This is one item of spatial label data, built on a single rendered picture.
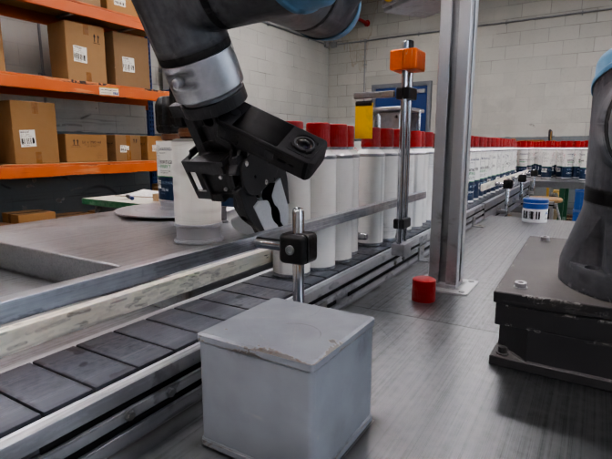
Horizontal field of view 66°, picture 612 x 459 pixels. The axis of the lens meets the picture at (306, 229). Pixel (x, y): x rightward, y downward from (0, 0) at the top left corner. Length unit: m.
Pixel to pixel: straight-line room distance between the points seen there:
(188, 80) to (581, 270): 0.42
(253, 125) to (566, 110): 7.91
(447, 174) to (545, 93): 7.62
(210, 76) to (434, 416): 0.37
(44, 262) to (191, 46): 0.54
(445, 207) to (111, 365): 0.54
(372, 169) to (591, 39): 7.69
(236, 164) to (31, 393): 0.28
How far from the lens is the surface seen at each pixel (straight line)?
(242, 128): 0.50
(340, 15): 0.55
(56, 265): 0.89
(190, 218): 0.86
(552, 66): 8.41
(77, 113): 5.65
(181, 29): 0.48
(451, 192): 0.76
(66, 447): 0.38
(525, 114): 8.38
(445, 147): 0.76
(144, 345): 0.45
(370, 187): 0.82
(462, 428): 0.43
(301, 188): 0.61
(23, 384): 0.42
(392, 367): 0.51
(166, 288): 0.52
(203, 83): 0.49
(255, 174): 0.54
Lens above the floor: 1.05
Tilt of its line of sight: 10 degrees down
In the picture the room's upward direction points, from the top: straight up
